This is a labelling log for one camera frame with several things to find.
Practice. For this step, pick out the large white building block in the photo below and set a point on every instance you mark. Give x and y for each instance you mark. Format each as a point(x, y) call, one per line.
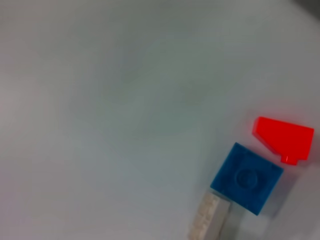
point(207, 217)

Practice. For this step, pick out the red slanted building block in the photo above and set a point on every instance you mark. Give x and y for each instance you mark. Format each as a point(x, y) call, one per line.
point(285, 140)

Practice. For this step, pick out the blue square building block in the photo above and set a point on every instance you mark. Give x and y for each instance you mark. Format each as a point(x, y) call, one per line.
point(247, 178)

